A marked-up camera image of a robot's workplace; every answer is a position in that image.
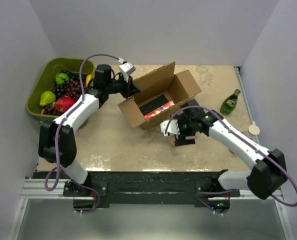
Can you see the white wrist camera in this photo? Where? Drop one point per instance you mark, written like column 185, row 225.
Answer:
column 171, row 128
column 126, row 67

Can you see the grey cylindrical bottle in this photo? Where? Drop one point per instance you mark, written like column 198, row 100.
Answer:
column 252, row 131

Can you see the red dragon fruit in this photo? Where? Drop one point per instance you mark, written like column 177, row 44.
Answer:
column 63, row 104

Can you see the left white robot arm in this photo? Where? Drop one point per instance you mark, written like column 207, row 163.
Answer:
column 57, row 142

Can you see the green glass bottle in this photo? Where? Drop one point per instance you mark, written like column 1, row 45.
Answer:
column 230, row 103

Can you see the green pear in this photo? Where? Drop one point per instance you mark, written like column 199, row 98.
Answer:
column 46, row 98

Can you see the taped cardboard express box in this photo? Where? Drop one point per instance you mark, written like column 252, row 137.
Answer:
column 162, row 93

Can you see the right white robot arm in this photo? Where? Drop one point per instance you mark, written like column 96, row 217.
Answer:
column 266, row 167

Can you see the black item inside box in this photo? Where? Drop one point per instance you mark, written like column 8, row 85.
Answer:
column 153, row 104

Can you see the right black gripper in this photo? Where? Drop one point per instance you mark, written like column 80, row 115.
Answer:
column 181, row 140

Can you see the olive green plastic basket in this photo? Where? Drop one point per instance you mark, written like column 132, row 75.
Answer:
column 46, row 82

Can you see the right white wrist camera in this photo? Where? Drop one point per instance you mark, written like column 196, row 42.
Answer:
column 171, row 128

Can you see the red toothpaste box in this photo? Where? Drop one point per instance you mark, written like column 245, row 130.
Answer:
column 160, row 109

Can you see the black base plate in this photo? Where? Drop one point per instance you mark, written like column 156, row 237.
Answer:
column 195, row 188

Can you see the small red grape bunch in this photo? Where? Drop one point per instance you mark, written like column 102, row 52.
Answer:
column 50, row 110

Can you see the yellow lemon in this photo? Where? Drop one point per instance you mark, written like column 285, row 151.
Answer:
column 88, row 79

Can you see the green apple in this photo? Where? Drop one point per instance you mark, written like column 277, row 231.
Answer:
column 61, row 78

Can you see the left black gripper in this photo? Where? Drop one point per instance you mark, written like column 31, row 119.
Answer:
column 130, row 89

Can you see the dark purple grape bunch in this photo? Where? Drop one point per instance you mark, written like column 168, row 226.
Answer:
column 71, row 89

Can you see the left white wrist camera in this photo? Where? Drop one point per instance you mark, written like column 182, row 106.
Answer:
column 126, row 67

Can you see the aluminium rail frame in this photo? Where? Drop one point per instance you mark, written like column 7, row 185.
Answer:
column 168, row 100

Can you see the black grape bunch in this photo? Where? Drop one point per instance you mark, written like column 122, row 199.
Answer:
column 71, row 75

